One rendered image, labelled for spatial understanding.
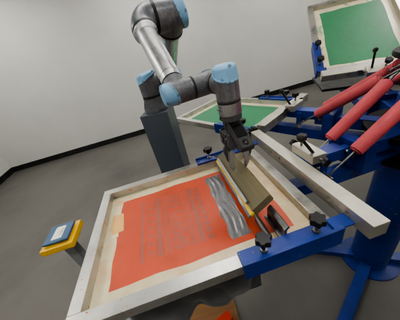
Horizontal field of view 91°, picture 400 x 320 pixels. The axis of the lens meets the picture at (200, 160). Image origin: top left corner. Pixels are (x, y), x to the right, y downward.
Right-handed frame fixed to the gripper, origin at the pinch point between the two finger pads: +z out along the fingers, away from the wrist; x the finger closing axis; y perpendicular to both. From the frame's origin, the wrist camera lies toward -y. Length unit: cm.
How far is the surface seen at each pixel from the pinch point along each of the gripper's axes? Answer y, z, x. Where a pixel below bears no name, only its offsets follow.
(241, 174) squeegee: -2.4, 2.1, 0.7
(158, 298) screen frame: -29.0, 10.3, 36.6
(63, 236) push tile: 9, 12, 75
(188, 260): -19.5, 13.8, 27.4
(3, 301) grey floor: 68, 109, 203
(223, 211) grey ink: -6.0, 13.0, 10.7
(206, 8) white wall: 380, -87, -109
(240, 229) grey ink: -15.8, 13.4, 8.3
